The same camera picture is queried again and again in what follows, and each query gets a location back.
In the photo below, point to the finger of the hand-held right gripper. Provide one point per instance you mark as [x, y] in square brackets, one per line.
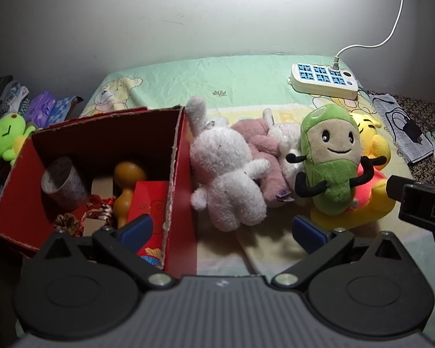
[394, 188]

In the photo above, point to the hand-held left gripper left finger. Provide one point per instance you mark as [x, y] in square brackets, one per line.
[136, 230]

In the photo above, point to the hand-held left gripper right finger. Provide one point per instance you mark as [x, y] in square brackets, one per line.
[306, 232]

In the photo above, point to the yellow tiger plush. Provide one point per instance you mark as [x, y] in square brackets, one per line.
[373, 145]

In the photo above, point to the green smiling plush toy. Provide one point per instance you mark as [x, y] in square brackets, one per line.
[330, 174]

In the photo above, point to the red cardboard box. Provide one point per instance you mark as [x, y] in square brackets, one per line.
[183, 174]

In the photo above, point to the pink bear plush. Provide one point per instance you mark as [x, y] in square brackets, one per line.
[261, 141]

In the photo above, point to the red paper packet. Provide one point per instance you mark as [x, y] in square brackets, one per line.
[148, 199]

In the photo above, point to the orange gourd toy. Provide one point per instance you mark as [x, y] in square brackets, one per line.
[125, 176]

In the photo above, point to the beige block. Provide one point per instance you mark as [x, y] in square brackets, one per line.
[101, 186]

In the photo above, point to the pine cone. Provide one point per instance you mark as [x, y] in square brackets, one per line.
[67, 223]

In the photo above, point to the brown patterned blanket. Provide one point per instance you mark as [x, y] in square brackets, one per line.
[427, 112]

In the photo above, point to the patterned paper cup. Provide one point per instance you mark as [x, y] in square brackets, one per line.
[63, 185]

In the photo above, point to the large white bunny plush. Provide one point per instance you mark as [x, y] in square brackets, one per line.
[224, 174]

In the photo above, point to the white power strip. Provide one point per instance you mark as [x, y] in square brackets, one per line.
[311, 85]

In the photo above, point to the green frog plush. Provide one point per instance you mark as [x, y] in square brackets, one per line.
[7, 130]

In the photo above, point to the green cartoon bed sheet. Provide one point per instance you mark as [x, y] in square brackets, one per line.
[239, 76]

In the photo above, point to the white blue patterned cloth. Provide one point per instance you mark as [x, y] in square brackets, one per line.
[12, 96]

